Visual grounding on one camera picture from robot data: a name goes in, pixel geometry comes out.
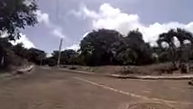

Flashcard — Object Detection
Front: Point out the row of trees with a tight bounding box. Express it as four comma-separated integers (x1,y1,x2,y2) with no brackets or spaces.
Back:
7,7,193,80

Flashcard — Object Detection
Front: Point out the pole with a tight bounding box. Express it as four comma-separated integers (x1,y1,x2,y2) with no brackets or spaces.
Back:
55,36,65,69

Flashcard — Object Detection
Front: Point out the earth slope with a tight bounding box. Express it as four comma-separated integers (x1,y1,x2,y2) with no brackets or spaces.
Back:
57,46,193,83

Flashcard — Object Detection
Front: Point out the brown paved road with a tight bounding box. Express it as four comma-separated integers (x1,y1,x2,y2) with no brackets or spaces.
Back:
0,61,193,109

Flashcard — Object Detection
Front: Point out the pale concrete kerb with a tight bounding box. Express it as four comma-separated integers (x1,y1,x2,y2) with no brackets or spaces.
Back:
110,65,193,86

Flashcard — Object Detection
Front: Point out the dirt verge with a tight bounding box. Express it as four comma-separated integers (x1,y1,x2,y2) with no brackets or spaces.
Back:
0,46,36,75

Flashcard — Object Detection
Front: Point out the rock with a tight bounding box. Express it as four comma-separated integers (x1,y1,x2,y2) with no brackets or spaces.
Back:
187,79,193,87

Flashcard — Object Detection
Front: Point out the large dark tree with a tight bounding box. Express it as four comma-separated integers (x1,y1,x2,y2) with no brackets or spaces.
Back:
0,0,42,71

